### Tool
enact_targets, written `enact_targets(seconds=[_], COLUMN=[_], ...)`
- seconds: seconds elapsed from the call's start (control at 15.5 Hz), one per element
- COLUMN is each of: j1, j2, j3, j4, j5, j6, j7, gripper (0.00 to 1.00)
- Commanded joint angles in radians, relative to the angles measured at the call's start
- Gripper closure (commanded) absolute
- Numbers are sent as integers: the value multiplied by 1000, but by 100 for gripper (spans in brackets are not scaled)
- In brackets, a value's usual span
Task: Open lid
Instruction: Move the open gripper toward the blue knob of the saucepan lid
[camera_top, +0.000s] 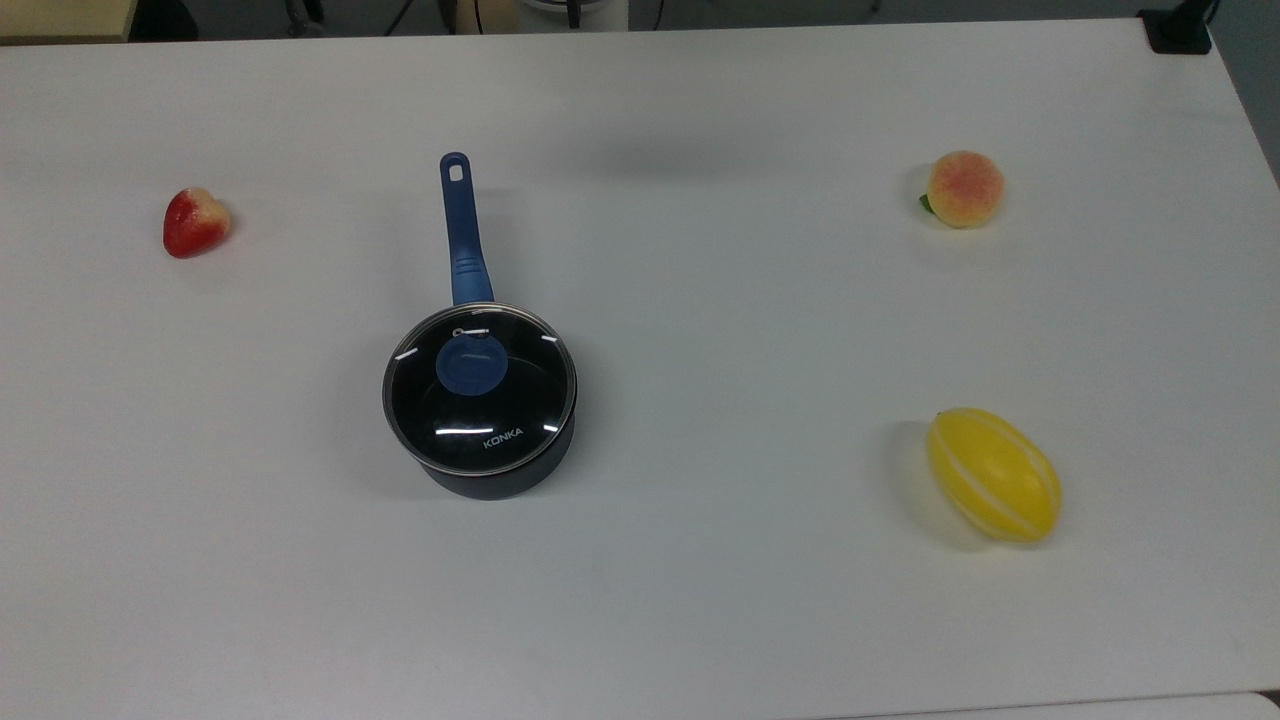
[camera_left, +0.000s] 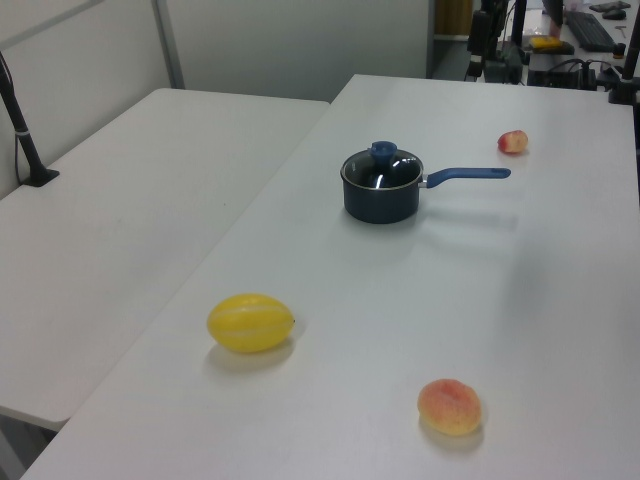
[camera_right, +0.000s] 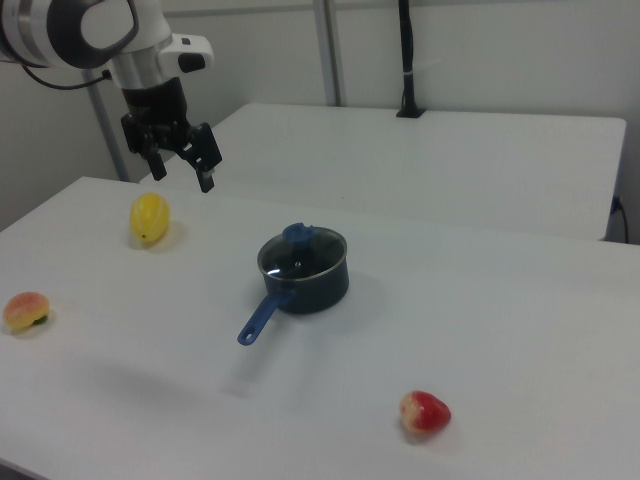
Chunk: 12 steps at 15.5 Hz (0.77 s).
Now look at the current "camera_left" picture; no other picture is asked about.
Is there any black camera stand pole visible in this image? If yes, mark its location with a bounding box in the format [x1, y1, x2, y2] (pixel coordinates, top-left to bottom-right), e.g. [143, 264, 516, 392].
[0, 49, 61, 188]

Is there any dark blue saucepan blue handle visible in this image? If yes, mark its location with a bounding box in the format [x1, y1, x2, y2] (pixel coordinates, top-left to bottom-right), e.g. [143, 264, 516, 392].
[341, 149, 512, 225]

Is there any orange peach toy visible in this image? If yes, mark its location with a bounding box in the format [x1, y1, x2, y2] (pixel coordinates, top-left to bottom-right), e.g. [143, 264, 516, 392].
[417, 378, 483, 437]

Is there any black keyboard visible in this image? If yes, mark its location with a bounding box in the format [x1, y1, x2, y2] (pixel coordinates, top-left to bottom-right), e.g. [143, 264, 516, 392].
[566, 11, 614, 50]

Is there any black stand with clamp base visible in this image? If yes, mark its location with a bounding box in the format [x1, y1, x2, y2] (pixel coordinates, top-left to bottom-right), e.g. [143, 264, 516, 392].
[606, 28, 640, 106]

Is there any white side table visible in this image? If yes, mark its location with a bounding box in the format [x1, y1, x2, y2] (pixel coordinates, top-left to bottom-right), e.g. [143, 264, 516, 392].
[0, 87, 331, 432]

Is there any red strawberry toy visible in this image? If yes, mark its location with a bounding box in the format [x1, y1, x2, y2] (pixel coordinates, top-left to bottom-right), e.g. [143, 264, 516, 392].
[496, 129, 530, 156]

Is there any black electronics box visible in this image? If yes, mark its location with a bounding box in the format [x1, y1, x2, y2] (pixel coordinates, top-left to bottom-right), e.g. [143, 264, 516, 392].
[527, 58, 601, 90]

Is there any grey partition post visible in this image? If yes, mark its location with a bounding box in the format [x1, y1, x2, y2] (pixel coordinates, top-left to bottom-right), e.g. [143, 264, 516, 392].
[153, 0, 185, 91]

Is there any black pole with white band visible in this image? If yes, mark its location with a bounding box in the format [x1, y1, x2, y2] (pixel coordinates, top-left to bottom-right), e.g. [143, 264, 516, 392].
[466, 10, 490, 82]

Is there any glass lid with blue knob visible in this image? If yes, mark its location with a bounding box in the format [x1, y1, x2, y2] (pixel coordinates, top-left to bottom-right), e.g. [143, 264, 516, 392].
[341, 140, 424, 193]

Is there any wooden panel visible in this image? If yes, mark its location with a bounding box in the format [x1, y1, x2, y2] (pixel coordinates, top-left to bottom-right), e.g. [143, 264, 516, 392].
[433, 0, 474, 39]

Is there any yellow striped melon toy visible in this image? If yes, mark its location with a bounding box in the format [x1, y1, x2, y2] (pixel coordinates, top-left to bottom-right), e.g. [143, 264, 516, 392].
[206, 293, 296, 355]

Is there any thin black upright pole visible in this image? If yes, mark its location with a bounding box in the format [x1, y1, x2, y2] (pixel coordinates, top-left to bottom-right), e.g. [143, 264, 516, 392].
[510, 0, 529, 51]

